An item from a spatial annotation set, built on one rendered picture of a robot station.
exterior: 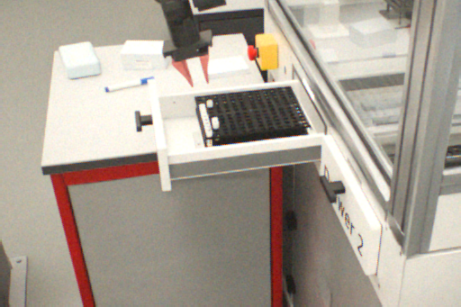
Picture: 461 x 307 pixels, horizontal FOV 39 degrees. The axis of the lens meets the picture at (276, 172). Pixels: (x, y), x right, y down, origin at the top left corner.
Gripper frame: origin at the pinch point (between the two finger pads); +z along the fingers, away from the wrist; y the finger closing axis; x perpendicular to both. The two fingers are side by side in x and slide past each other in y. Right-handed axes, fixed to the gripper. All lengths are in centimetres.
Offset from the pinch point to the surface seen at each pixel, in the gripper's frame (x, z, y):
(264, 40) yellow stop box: 32.8, 7.6, 14.6
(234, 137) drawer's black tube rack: -5.7, 11.9, 4.4
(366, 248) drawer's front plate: -43, 17, 25
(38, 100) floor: 177, 68, -106
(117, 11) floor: 292, 68, -79
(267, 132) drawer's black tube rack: -4.6, 13.3, 11.5
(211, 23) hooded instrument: 82, 17, -2
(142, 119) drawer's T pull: -4.2, 3.6, -13.2
